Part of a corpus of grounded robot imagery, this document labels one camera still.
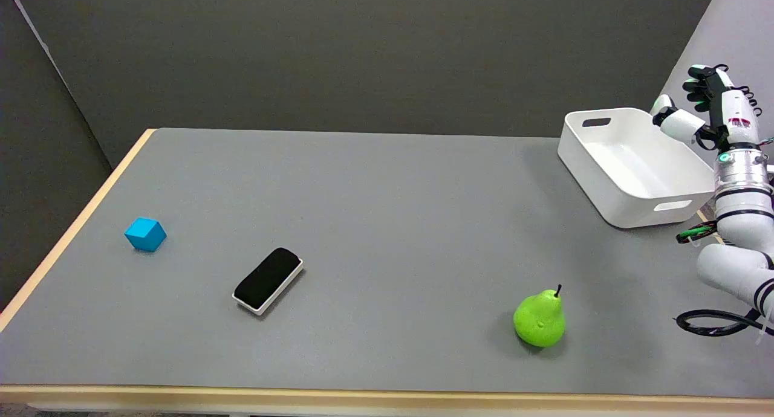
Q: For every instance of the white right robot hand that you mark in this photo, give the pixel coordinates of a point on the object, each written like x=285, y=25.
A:
x=723, y=111

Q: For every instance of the black and white blackboard eraser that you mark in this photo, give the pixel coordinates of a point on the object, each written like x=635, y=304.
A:
x=268, y=280

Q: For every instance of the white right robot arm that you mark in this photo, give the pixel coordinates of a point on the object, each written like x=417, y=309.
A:
x=741, y=223

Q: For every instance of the white plastic bin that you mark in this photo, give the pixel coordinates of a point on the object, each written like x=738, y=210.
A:
x=637, y=167

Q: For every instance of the green pear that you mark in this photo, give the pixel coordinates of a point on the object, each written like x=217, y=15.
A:
x=539, y=320

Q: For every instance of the blue cube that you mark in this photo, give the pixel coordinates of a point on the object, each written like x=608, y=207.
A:
x=145, y=234

